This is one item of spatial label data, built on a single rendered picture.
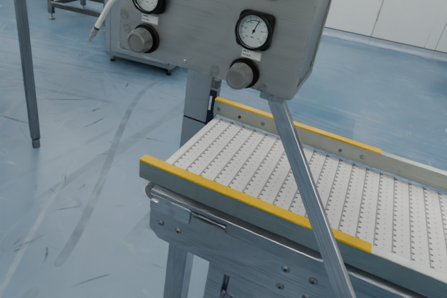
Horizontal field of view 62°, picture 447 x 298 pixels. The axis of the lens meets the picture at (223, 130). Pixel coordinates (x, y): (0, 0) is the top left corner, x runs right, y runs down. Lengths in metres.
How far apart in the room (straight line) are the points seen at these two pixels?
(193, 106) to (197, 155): 0.20
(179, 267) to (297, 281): 0.61
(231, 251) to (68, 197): 1.34
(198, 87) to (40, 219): 1.14
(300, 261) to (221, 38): 0.32
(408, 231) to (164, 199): 0.37
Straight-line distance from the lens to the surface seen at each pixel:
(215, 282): 0.72
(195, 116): 0.84
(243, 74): 0.37
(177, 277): 1.18
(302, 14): 0.37
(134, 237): 1.65
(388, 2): 5.64
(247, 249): 0.57
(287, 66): 0.39
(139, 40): 0.43
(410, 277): 0.54
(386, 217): 0.65
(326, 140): 0.74
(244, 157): 0.68
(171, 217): 0.60
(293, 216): 0.52
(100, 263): 1.57
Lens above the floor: 1.19
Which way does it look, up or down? 29 degrees down
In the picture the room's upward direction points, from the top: 10 degrees clockwise
